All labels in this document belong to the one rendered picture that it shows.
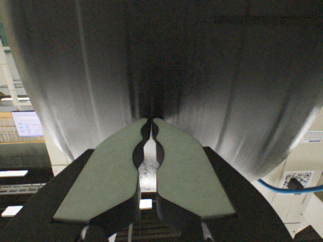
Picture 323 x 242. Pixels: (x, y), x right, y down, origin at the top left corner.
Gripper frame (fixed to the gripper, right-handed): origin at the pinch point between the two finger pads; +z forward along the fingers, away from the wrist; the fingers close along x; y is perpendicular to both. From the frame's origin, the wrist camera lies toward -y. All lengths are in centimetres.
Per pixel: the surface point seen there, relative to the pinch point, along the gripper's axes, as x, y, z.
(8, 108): -470, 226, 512
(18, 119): -268, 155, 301
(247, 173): 10.3, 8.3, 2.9
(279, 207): 33, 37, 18
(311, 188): 36.5, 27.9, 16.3
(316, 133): 35.3, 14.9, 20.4
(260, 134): 9.3, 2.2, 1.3
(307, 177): 37.3, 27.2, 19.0
